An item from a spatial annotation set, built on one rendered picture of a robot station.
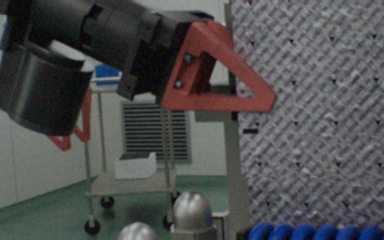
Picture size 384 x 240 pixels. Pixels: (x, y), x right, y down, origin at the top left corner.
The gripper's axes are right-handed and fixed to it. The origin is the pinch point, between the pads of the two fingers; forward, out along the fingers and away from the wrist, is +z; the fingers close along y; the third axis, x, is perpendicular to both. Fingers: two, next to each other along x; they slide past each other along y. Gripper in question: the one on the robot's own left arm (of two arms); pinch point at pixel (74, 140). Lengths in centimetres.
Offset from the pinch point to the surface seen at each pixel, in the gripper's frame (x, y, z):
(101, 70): 204, 387, -30
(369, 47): -56, -50, 1
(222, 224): -43, -55, 9
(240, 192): -39, -42, 9
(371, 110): -54, -50, 5
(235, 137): -41, -42, 5
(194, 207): -43, -58, 6
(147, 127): 255, 513, 20
